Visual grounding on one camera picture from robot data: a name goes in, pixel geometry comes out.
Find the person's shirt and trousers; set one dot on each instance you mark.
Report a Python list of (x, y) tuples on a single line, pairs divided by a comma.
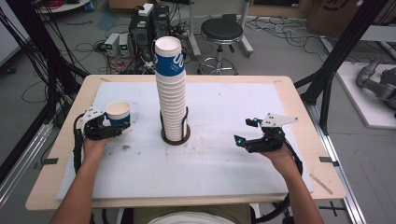
[(193, 214)]

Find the brown cardboard box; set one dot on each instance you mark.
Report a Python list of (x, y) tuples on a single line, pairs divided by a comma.
[(124, 3)]

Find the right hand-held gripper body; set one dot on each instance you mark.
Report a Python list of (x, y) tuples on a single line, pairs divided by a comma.
[(271, 140)]

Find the person's right hand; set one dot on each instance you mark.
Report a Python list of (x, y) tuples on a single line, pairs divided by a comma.
[(283, 160)]

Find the aluminium rail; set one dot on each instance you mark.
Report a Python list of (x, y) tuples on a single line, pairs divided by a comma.
[(25, 161), (339, 174)]

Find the black round stool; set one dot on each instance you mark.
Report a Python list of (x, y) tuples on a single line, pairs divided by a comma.
[(221, 29)]

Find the blue and white paper cup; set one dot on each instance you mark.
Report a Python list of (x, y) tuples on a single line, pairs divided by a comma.
[(120, 119)]

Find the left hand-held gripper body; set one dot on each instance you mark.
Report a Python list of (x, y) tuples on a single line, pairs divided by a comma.
[(99, 130)]

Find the stack of paper cups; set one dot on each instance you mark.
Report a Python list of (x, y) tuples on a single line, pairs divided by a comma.
[(170, 93)]

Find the black tape strip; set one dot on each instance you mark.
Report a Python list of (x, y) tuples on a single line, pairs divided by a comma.
[(49, 161), (327, 160)]

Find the white round table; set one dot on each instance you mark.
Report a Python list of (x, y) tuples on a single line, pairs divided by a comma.
[(62, 6)]

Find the white platform board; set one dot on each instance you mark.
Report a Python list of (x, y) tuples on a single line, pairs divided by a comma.
[(364, 105)]

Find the white table mat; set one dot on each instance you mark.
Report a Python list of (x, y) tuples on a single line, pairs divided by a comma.
[(218, 161)]

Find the large printed cardboard box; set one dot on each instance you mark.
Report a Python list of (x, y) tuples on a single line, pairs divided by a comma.
[(336, 15)]

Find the white power strip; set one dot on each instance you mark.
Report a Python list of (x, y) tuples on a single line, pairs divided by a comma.
[(146, 9)]

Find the black metal frame post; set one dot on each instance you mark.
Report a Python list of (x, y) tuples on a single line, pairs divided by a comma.
[(339, 53)]

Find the person's left hand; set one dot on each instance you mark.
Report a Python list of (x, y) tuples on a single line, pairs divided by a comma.
[(93, 149)]

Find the black computer tower green sticker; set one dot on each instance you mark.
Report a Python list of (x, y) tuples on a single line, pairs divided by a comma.
[(141, 37)]

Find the thin wooden stick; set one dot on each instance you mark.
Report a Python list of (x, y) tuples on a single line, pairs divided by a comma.
[(320, 184)]

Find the grey bench power supply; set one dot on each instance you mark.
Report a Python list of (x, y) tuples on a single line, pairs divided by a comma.
[(124, 45), (111, 43)]

